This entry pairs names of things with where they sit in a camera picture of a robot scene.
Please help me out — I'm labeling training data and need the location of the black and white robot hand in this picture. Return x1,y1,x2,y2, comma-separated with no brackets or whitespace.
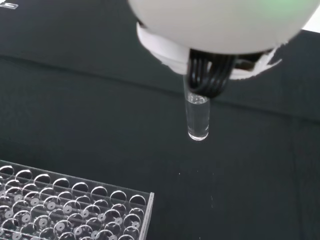
126,0,320,100

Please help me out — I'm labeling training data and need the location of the clear plastic test tube rack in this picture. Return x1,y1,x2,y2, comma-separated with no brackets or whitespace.
0,159,155,240

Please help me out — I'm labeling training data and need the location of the black bench cloth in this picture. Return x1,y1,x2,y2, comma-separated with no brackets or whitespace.
0,0,320,240

